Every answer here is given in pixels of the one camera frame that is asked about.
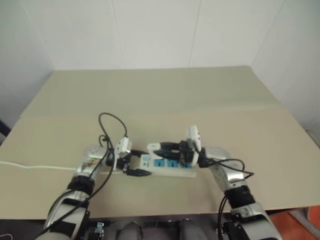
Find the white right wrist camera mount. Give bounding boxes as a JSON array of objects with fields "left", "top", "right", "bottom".
[{"left": 184, "top": 124, "right": 203, "bottom": 151}]

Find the black frame with metal clip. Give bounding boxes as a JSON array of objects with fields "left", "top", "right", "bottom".
[{"left": 81, "top": 219, "right": 118, "bottom": 240}]

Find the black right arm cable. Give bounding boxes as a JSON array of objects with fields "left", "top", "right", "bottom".
[{"left": 199, "top": 147, "right": 256, "bottom": 238}]

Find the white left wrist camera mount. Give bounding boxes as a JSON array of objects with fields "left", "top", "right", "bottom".
[{"left": 113, "top": 137, "right": 133, "bottom": 172}]

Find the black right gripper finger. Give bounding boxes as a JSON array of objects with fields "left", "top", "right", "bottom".
[
  {"left": 160, "top": 141, "right": 182, "bottom": 151},
  {"left": 151, "top": 149, "right": 182, "bottom": 161}
]

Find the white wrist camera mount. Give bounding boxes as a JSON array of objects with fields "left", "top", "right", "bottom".
[
  {"left": 184, "top": 124, "right": 203, "bottom": 151},
  {"left": 113, "top": 137, "right": 133, "bottom": 172}
]

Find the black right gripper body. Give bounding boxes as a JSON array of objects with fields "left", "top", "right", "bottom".
[{"left": 178, "top": 139, "right": 200, "bottom": 169}]

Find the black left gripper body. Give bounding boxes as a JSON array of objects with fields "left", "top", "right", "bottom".
[{"left": 116, "top": 149, "right": 134, "bottom": 174}]

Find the dark object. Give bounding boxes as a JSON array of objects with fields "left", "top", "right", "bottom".
[{"left": 0, "top": 119, "right": 11, "bottom": 139}]

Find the orange object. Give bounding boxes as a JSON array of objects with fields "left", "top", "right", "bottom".
[{"left": 287, "top": 204, "right": 320, "bottom": 240}]

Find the dark grey rounded shape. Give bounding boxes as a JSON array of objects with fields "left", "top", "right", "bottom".
[{"left": 116, "top": 219, "right": 144, "bottom": 240}]

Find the white power strip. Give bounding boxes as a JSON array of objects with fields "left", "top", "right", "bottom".
[{"left": 124, "top": 152, "right": 199, "bottom": 179}]

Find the white charger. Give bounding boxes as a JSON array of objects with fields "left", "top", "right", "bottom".
[{"left": 146, "top": 142, "right": 162, "bottom": 158}]

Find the white power strip cable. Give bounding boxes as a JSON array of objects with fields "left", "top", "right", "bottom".
[{"left": 0, "top": 161, "right": 116, "bottom": 176}]

